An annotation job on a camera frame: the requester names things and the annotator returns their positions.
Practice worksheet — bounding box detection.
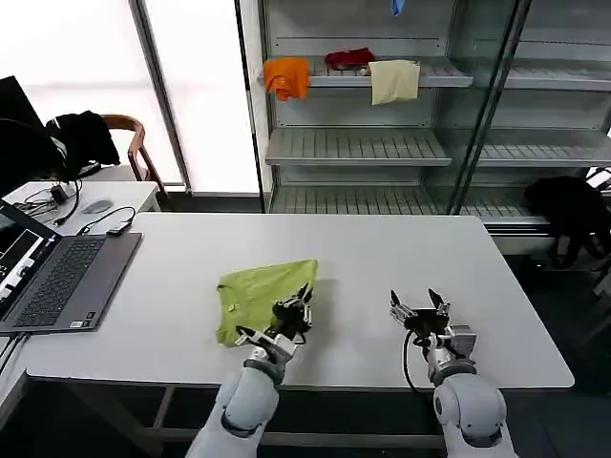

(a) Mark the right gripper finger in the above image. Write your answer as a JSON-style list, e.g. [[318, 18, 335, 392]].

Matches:
[[427, 287, 453, 318], [389, 288, 414, 324]]

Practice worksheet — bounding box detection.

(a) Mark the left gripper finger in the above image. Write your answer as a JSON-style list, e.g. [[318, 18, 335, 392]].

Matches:
[[278, 282, 316, 330], [235, 325, 281, 349]]

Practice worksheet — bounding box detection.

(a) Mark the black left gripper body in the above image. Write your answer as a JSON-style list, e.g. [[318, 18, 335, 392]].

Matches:
[[271, 304, 310, 344]]

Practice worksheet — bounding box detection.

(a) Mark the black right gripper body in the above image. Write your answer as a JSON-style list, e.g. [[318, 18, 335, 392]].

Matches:
[[405, 308, 454, 341]]

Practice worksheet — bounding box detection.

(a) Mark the green t-shirt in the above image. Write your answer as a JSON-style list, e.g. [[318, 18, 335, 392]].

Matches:
[[215, 259, 320, 348]]

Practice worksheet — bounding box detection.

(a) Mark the grey metal shelf rack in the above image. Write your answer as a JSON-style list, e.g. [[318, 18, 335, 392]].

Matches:
[[236, 0, 611, 236]]

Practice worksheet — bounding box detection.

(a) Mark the grey open laptop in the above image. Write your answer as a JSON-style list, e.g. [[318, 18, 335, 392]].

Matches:
[[0, 198, 144, 334]]

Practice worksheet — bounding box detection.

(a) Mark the grey computer mouse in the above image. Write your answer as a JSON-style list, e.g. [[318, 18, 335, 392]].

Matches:
[[79, 199, 114, 215]]

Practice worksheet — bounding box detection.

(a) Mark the brown wooden chair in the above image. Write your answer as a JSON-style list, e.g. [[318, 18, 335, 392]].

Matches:
[[102, 114, 169, 199]]

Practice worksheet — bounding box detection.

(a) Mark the black jacket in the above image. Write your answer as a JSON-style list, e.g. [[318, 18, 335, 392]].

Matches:
[[45, 111, 122, 181]]

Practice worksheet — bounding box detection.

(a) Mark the black monitor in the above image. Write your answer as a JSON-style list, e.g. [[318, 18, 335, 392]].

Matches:
[[0, 75, 48, 137]]

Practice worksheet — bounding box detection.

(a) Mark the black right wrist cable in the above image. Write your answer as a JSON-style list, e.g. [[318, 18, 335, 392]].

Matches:
[[402, 328, 432, 395]]

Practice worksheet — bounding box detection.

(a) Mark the grey metal table frame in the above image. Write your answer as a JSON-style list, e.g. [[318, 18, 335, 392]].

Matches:
[[61, 381, 448, 454]]

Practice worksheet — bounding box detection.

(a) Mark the adapter dongle with cable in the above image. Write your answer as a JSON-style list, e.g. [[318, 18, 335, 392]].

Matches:
[[75, 206, 137, 237]]

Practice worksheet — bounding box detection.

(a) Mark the grey window frame post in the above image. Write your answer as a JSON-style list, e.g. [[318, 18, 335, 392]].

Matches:
[[128, 0, 195, 197]]

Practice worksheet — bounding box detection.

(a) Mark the black charger with cables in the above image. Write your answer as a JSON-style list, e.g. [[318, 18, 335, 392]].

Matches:
[[12, 178, 85, 228]]

